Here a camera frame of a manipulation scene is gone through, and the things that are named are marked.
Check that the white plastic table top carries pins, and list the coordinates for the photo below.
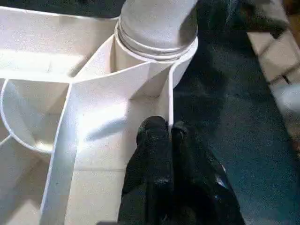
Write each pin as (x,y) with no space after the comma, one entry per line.
(47,70)

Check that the white plastic table leg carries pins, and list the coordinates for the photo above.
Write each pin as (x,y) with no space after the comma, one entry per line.
(157,21)

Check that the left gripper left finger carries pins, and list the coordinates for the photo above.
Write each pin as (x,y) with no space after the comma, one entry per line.
(152,168)

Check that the black work mat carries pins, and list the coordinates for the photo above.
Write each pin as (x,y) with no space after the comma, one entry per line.
(234,117)

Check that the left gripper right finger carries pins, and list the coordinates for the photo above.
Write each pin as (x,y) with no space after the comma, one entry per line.
(199,182)

